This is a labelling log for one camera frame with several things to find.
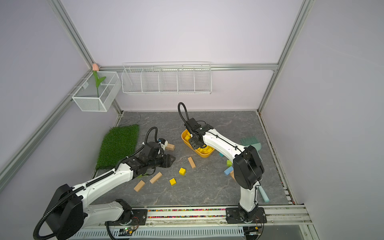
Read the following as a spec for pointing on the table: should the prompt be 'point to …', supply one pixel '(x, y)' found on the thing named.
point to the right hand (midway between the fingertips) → (198, 140)
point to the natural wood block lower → (139, 185)
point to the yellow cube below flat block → (182, 171)
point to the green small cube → (229, 163)
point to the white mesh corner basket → (86, 96)
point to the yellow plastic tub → (203, 155)
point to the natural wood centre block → (191, 162)
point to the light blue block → (228, 171)
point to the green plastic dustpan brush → (251, 140)
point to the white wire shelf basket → (166, 78)
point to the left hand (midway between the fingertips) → (171, 159)
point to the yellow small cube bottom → (173, 181)
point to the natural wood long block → (156, 178)
